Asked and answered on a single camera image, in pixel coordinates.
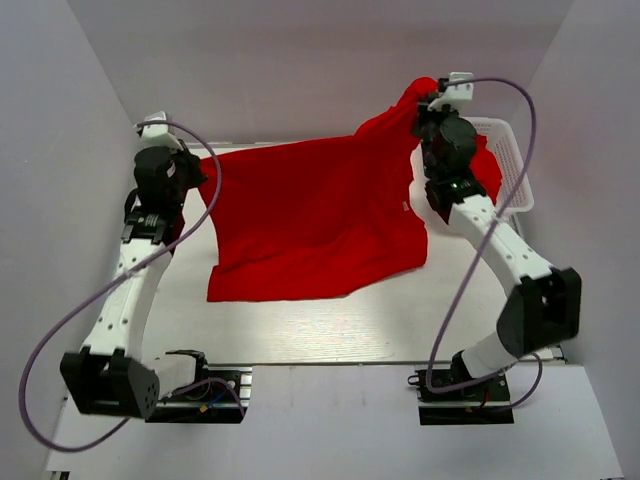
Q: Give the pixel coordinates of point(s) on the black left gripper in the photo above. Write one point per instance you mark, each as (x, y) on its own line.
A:
(192, 162)

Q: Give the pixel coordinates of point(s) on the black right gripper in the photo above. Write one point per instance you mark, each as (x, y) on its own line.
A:
(425, 114)

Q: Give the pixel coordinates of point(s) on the red t shirt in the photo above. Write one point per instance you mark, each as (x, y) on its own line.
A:
(321, 218)

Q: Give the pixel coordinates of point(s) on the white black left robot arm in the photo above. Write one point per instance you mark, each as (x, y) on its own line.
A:
(107, 376)

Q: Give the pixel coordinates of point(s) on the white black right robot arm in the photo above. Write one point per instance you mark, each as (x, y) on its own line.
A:
(542, 301)

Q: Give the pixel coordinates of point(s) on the red shirts in basket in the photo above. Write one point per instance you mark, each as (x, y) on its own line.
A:
(486, 169)

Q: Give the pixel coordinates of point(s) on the white plastic laundry basket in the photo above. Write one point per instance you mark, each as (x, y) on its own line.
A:
(502, 144)

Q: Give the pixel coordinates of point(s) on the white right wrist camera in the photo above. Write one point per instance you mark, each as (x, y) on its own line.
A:
(454, 91)

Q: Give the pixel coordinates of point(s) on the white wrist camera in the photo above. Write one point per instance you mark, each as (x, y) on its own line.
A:
(454, 91)
(158, 135)

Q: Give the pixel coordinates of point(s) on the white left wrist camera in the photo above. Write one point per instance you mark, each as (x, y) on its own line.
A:
(158, 135)

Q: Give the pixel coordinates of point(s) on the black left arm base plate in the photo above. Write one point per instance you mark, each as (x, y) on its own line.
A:
(222, 400)

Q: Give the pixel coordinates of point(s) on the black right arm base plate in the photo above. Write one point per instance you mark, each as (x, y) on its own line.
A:
(484, 404)

